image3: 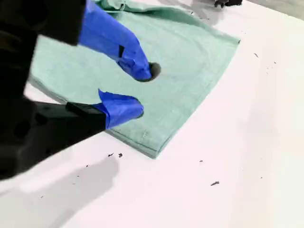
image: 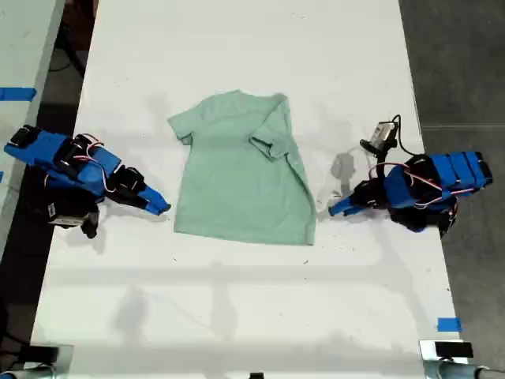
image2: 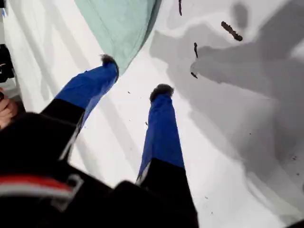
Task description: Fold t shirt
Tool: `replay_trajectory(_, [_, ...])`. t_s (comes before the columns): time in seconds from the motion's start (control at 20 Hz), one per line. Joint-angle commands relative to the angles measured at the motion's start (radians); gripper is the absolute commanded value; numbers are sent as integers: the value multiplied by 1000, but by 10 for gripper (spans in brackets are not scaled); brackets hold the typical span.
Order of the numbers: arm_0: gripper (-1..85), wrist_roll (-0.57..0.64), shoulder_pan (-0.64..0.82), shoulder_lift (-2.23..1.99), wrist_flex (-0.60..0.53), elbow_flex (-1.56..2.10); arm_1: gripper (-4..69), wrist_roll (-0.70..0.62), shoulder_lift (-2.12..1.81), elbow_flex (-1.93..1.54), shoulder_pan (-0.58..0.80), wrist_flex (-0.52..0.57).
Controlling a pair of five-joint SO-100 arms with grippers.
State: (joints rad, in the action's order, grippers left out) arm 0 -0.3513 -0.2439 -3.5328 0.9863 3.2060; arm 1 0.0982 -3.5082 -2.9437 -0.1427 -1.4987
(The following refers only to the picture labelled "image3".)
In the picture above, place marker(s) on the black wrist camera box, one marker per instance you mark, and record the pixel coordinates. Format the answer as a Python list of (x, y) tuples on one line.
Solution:
[(223, 2)]

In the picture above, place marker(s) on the pale green T-shirt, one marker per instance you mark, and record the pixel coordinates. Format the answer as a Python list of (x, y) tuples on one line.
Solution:
[(180, 71)]

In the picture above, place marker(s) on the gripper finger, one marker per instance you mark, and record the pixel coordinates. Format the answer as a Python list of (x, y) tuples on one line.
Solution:
[(118, 109), (114, 40)]

